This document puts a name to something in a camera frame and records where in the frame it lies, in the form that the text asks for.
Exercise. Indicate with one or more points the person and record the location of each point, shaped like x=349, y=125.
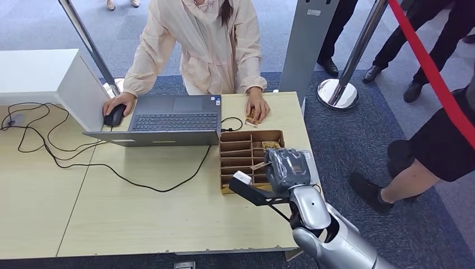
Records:
x=438, y=41
x=111, y=4
x=469, y=39
x=207, y=48
x=441, y=148
x=336, y=33

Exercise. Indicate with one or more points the black computer mouse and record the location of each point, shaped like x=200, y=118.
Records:
x=114, y=118

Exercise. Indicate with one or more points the gold printed card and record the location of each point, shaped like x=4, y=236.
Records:
x=259, y=166
x=271, y=145
x=252, y=118

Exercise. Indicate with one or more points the person's left hand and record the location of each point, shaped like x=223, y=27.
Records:
x=258, y=100

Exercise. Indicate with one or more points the white cabinet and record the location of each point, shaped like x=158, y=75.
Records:
x=37, y=74

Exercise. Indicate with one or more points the grey floor socket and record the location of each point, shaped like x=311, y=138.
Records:
x=184, y=266

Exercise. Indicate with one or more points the dark grey laptop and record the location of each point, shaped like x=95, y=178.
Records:
x=167, y=122

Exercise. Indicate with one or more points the person's right hand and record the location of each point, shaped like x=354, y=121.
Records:
x=120, y=99

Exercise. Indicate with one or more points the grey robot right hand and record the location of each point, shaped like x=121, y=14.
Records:
x=289, y=169

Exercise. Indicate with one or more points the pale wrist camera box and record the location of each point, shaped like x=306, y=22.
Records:
x=242, y=177

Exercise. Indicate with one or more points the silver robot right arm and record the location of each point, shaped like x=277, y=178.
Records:
x=334, y=241

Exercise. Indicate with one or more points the chrome stanchion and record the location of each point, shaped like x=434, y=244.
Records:
x=87, y=41
x=350, y=55

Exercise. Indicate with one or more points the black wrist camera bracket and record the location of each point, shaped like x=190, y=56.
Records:
x=256, y=195

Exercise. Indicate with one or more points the wooden card organizer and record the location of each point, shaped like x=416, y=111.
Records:
x=235, y=156

